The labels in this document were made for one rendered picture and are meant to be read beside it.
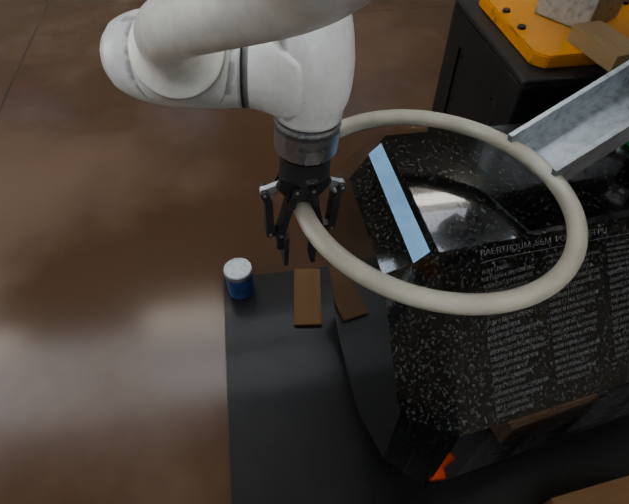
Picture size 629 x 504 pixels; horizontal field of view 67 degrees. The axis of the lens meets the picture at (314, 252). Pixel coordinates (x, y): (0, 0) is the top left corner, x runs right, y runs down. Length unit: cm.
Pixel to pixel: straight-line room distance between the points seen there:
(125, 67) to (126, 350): 133
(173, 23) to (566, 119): 84
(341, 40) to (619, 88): 72
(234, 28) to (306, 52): 23
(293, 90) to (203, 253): 147
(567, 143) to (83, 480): 152
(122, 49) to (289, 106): 19
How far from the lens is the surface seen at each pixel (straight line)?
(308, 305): 176
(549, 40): 177
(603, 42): 171
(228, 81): 58
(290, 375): 164
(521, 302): 71
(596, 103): 113
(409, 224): 94
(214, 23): 36
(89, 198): 239
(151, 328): 184
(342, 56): 58
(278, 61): 57
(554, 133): 106
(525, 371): 100
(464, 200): 98
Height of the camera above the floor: 149
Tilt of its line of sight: 50 degrees down
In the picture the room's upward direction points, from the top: straight up
